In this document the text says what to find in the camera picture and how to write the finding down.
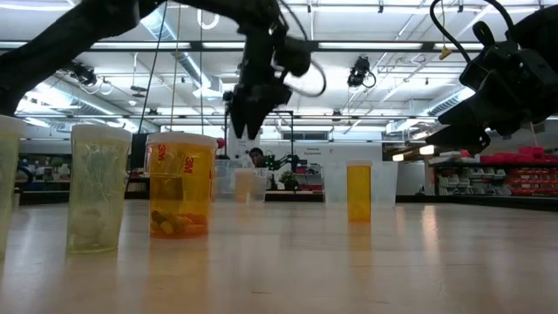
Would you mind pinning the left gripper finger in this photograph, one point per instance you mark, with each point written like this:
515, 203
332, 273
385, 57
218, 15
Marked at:
256, 122
239, 122

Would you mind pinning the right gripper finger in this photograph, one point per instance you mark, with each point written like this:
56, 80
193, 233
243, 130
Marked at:
478, 112
467, 138

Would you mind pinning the large amber pill bottle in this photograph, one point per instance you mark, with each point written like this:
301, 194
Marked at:
245, 187

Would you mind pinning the amber pill bottle 3M label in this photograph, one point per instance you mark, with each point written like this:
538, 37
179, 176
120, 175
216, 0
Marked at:
181, 196

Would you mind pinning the small amber pill bottle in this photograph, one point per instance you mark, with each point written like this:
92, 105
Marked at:
359, 192

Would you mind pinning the small clear pill bottle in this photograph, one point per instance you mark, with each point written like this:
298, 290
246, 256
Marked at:
98, 187
8, 183

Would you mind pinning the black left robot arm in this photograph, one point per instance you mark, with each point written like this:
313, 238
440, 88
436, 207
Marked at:
65, 35

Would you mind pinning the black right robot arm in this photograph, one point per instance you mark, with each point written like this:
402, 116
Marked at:
545, 26

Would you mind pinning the small black background robot arm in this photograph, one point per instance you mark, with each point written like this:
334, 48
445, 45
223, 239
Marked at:
292, 162

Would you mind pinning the clear plastic bin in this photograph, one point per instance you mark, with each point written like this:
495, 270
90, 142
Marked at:
224, 183
385, 183

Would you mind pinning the white pillar sign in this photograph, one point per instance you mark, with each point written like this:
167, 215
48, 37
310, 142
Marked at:
244, 148

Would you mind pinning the red lamp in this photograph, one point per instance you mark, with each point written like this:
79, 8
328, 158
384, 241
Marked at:
221, 143

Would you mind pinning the person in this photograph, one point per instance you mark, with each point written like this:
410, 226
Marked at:
257, 156

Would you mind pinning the small green background plant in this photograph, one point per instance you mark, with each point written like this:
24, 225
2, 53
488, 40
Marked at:
289, 181

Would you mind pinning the shelf with red bins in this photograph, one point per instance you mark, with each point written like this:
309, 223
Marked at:
532, 158

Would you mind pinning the black monitor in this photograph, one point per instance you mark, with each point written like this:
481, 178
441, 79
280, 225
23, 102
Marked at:
138, 152

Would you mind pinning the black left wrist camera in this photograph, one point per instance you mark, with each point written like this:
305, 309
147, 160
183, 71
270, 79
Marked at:
296, 56

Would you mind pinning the black aluminium table frame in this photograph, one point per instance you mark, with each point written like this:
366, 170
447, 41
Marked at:
479, 202

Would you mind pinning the black ceiling camera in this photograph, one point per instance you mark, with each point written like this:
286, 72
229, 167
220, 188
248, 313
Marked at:
358, 72
85, 75

